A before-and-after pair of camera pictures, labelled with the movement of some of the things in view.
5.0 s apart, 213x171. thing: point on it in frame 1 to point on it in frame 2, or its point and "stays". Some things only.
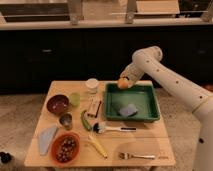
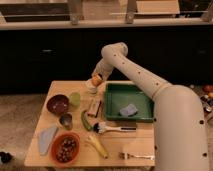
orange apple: x=122 y=83 to x=96 y=81
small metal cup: x=66 y=120 stays
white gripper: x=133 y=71 to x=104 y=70
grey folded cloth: x=45 y=137 stays
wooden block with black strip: x=94 y=107 stays
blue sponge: x=128 y=110 stays
